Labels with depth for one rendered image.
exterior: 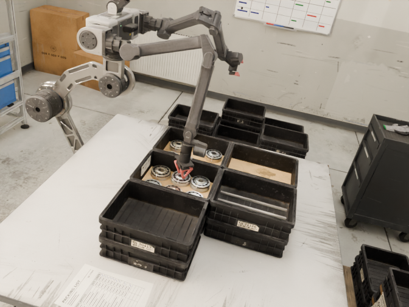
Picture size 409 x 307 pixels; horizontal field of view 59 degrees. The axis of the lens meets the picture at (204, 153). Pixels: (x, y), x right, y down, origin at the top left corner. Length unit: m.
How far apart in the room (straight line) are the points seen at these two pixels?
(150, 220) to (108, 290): 0.34
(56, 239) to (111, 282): 0.35
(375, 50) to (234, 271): 3.71
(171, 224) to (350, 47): 3.67
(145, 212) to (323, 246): 0.92
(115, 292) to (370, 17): 4.10
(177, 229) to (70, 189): 0.69
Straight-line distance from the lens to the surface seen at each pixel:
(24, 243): 1.82
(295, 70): 4.89
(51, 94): 2.49
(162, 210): 1.75
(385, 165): 3.05
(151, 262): 1.62
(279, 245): 1.79
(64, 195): 2.04
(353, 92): 5.04
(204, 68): 1.71
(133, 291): 1.60
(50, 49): 5.32
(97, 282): 1.63
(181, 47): 1.73
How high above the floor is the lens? 1.98
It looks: 32 degrees down
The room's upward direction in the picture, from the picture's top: 10 degrees clockwise
